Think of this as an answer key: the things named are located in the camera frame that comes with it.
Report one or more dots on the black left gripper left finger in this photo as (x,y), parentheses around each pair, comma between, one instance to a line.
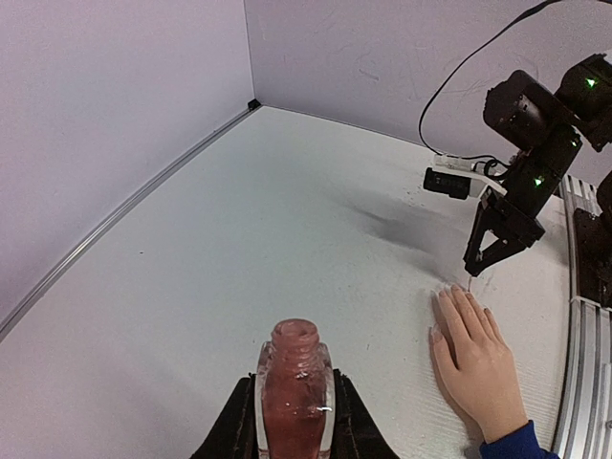
(233,434)

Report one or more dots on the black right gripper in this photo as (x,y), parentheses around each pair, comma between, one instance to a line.
(541,127)

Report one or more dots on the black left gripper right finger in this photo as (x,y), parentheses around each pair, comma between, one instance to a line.
(356,435)

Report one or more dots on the red nail polish bottle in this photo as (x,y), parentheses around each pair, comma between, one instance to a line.
(294,394)

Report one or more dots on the grey nail polish cap brush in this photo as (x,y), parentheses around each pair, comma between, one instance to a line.
(470,284)

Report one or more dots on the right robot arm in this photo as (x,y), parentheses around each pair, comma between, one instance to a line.
(586,90)

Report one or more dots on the mannequin hand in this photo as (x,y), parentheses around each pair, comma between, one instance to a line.
(475,366)

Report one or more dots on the red white blue sleeve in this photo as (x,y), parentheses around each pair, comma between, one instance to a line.
(520,444)

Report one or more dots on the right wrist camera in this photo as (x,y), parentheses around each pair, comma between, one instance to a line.
(463,178)

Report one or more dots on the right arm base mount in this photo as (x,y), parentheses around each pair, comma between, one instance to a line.
(594,256)

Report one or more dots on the aluminium front rail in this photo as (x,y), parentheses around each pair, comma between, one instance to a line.
(584,418)

